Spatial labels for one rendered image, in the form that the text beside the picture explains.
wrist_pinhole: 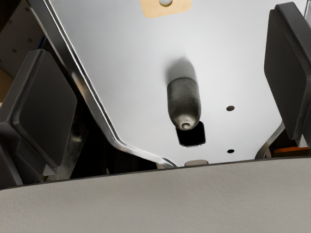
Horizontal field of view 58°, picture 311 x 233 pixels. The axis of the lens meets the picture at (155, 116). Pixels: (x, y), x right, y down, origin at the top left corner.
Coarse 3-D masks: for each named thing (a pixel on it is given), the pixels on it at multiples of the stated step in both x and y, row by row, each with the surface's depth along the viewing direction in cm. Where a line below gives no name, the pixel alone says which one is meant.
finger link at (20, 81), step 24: (24, 72) 10; (48, 72) 11; (24, 96) 9; (48, 96) 11; (72, 96) 13; (0, 120) 9; (24, 120) 9; (48, 120) 10; (72, 120) 12; (24, 144) 9; (48, 144) 10; (24, 168) 9; (48, 168) 10
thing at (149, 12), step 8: (144, 0) 21; (152, 0) 21; (176, 0) 21; (184, 0) 21; (144, 8) 21; (152, 8) 21; (160, 8) 21; (168, 8) 21; (176, 8) 21; (184, 8) 21; (152, 16) 22; (160, 16) 22
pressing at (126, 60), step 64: (64, 0) 21; (128, 0) 21; (192, 0) 21; (256, 0) 21; (64, 64) 25; (128, 64) 26; (192, 64) 26; (256, 64) 26; (128, 128) 33; (256, 128) 33
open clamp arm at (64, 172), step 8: (80, 120) 34; (72, 128) 33; (80, 128) 34; (72, 136) 33; (80, 136) 33; (72, 144) 33; (80, 144) 34; (72, 152) 33; (80, 152) 34; (64, 160) 31; (72, 160) 33; (64, 168) 31; (72, 168) 33; (48, 176) 29; (56, 176) 30; (64, 176) 31
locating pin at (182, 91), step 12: (168, 84) 28; (180, 84) 27; (192, 84) 27; (168, 96) 27; (180, 96) 26; (192, 96) 26; (168, 108) 26; (180, 108) 25; (192, 108) 25; (180, 120) 25; (192, 120) 25
